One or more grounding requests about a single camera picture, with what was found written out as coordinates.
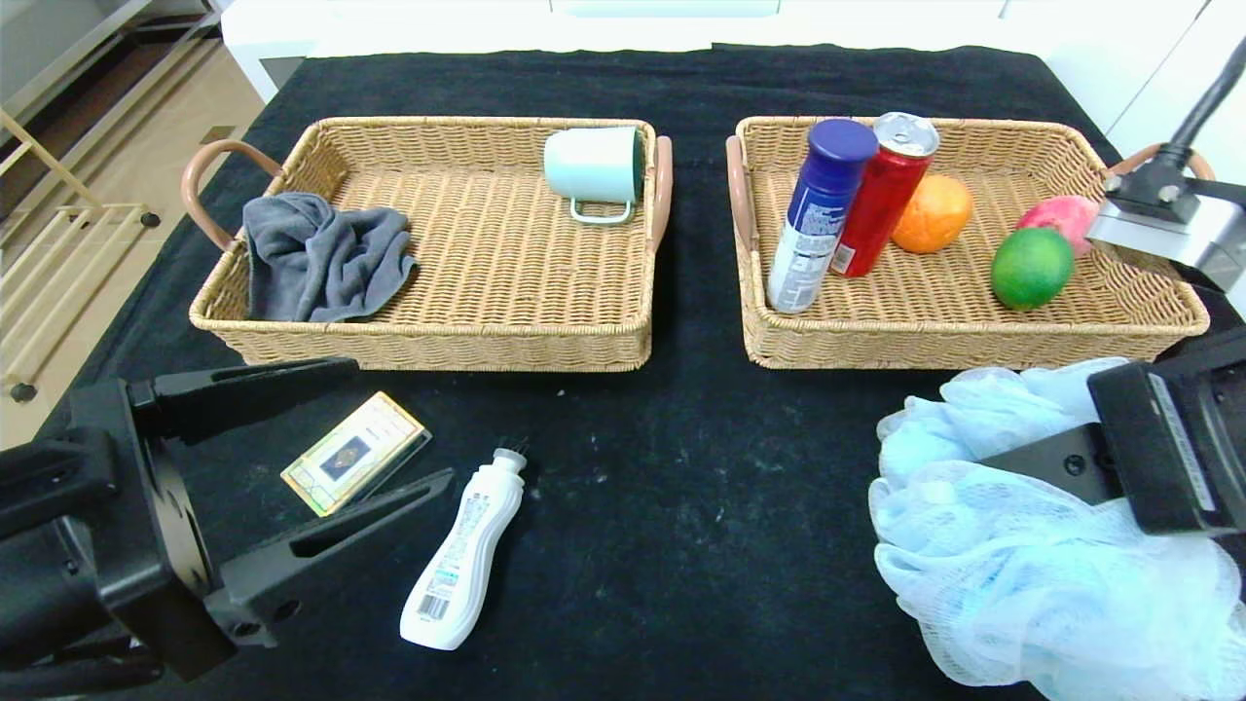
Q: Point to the white bottle with brush cap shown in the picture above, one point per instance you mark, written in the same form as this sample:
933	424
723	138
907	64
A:
467	545

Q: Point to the grey cloth towel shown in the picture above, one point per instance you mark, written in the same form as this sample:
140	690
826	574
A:
321	263

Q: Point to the green lime fruit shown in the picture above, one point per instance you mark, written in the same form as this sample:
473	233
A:
1032	271

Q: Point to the mint green enamel mug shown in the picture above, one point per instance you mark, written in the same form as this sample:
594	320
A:
589	166

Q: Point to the orange fruit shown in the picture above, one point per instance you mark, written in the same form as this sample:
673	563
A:
939	214

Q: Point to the gold card box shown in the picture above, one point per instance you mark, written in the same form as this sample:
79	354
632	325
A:
355	453

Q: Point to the pink red peach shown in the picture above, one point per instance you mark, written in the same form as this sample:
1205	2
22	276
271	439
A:
1071	212

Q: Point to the beige metal rack on wheels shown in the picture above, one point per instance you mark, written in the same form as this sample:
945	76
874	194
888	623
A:
107	208

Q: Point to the blue capped spray can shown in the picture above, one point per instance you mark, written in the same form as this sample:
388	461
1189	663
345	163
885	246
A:
818	214

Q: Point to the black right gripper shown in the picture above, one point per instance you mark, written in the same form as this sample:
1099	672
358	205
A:
1163	443

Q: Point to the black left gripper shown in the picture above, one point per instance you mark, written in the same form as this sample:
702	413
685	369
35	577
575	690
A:
167	526

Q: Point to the red drink can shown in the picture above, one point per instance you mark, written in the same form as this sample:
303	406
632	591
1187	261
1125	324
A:
886	195

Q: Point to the black table cloth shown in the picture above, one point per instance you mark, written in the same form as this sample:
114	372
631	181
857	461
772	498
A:
681	88

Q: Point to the light blue bath pouf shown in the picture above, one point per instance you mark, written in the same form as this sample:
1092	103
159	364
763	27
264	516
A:
1022	584

